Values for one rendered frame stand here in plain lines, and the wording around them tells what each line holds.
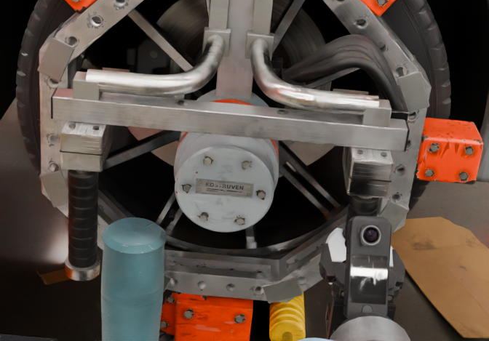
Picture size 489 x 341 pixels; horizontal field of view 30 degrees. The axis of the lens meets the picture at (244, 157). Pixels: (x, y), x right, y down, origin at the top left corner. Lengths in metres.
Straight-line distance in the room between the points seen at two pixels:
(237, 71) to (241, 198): 0.19
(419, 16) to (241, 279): 0.48
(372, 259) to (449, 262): 1.71
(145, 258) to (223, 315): 0.23
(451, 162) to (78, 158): 0.54
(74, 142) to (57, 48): 0.23
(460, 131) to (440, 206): 1.68
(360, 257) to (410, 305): 1.51
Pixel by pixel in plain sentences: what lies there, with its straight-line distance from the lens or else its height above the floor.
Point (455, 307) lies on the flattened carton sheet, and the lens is 2.53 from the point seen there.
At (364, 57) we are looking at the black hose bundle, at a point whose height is 1.04.
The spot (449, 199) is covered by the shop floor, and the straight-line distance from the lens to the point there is 3.07.
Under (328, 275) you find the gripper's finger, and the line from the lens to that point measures 1.06.
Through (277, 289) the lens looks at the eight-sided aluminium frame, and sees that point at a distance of 1.42.
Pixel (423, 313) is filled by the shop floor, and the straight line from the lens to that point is 2.50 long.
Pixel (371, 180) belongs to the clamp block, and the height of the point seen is 0.92.
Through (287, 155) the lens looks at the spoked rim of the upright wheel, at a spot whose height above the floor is 0.78.
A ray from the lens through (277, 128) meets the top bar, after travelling 1.08.
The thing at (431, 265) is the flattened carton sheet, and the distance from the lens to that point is 2.68.
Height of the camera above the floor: 1.42
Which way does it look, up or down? 27 degrees down
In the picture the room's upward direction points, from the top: 6 degrees clockwise
